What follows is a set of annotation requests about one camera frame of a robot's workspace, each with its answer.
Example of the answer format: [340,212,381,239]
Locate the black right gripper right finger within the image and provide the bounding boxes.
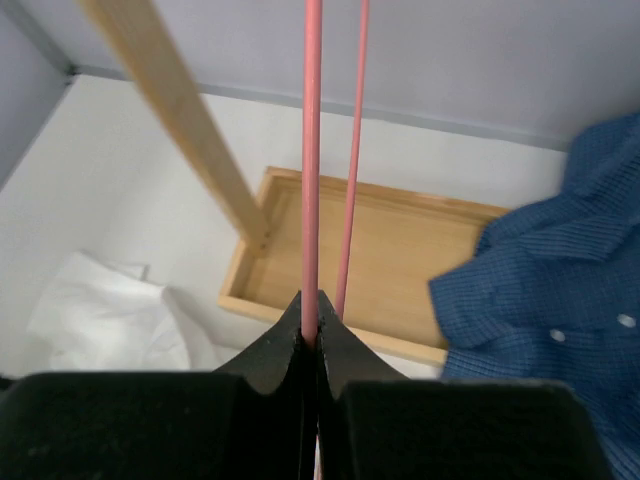
[316,290,407,400]

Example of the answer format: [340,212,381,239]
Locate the white shirt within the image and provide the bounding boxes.
[22,252,238,373]

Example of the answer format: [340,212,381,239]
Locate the pink wire hanger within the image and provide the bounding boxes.
[300,1,370,348]

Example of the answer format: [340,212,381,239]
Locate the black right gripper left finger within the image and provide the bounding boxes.
[213,293,305,395]

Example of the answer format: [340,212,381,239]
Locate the blue checkered shirt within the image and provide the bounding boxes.
[429,114,639,479]

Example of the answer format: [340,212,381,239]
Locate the wooden clothes rack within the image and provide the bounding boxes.
[82,1,502,365]

